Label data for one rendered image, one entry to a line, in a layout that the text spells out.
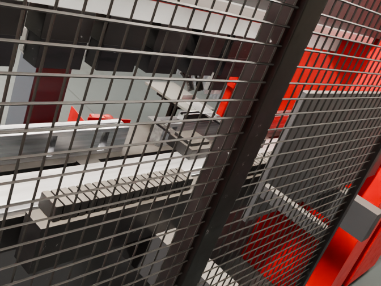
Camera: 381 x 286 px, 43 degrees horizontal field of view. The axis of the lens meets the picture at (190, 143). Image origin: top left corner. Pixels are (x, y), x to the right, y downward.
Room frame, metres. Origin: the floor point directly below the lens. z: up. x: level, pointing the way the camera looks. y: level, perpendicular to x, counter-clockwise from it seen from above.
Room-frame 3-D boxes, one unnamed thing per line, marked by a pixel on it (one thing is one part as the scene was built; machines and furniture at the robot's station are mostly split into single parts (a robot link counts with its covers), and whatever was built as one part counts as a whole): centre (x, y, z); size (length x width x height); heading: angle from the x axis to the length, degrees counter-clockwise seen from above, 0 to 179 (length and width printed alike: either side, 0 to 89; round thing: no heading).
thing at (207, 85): (1.88, -0.01, 1.13); 0.10 x 0.02 x 0.10; 145
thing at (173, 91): (1.96, 0.12, 1.00); 0.26 x 0.18 x 0.01; 55
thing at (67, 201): (1.01, 0.10, 1.02); 0.44 x 0.06 x 0.04; 145
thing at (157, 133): (1.83, 0.02, 0.92); 0.39 x 0.06 x 0.10; 145
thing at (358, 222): (2.03, -0.58, 0.81); 0.64 x 0.08 x 0.14; 55
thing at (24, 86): (2.17, 0.78, 0.50); 0.18 x 0.18 x 1.00; 49
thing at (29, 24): (1.24, 0.44, 1.26); 0.15 x 0.09 x 0.17; 145
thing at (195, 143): (1.52, 0.06, 1.01); 0.26 x 0.12 x 0.05; 55
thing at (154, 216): (1.22, -0.05, 0.94); 1.02 x 0.06 x 0.12; 145
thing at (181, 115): (1.84, 0.02, 0.99); 0.20 x 0.03 x 0.03; 145
